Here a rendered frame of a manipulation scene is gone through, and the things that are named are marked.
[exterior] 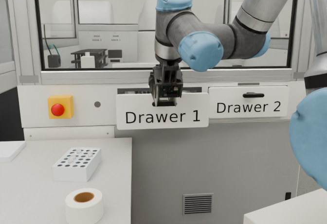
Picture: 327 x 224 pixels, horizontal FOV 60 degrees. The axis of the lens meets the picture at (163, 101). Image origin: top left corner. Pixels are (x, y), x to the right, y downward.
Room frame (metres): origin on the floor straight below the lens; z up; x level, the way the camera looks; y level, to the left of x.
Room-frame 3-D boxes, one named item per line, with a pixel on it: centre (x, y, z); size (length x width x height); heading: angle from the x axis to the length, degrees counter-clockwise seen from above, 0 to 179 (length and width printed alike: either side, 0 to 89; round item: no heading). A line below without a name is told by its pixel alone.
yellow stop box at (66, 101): (0.90, 0.34, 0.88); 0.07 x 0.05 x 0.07; 96
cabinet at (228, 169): (1.44, 0.01, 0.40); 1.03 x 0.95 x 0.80; 96
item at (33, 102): (1.44, 0.02, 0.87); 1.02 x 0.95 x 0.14; 96
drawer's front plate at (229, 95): (0.98, -0.30, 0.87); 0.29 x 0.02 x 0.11; 96
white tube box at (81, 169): (0.68, 0.22, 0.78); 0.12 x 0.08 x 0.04; 176
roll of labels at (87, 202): (0.49, 0.15, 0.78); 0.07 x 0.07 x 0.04
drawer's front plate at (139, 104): (0.86, 0.00, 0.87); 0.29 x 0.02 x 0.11; 96
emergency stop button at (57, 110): (0.87, 0.33, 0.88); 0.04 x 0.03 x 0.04; 96
